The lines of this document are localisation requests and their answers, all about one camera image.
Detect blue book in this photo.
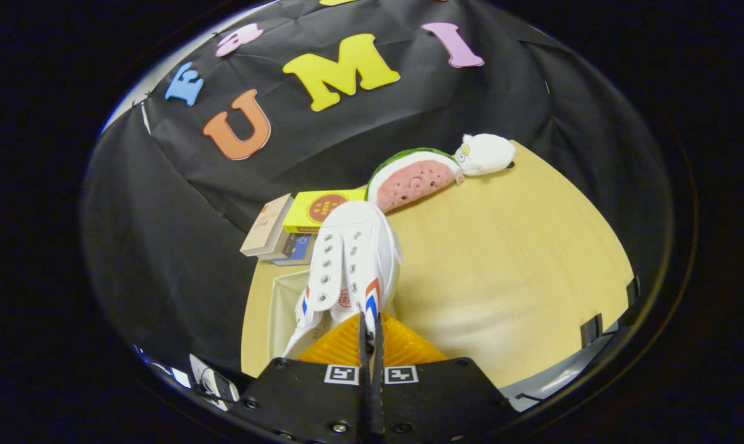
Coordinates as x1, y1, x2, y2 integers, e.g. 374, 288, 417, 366
272, 233, 317, 267

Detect cream storage box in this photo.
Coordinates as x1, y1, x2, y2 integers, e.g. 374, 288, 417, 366
267, 269, 324, 361

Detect white plush toy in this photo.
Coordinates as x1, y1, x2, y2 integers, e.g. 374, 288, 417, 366
453, 133, 516, 176

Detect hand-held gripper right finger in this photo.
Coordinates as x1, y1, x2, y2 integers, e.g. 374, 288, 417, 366
370, 313, 518, 444

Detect yellow book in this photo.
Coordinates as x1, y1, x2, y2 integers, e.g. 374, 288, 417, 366
283, 188, 368, 234

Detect white electronic device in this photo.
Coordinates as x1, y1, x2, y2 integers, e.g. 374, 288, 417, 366
187, 353, 241, 406

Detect watermelon slice plush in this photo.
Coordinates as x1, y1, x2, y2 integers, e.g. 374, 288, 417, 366
366, 147, 465, 214

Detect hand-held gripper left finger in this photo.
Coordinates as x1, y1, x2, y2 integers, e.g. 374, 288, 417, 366
230, 311, 373, 444

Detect white canvas shoe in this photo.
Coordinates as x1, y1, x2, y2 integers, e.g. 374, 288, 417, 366
283, 200, 403, 360

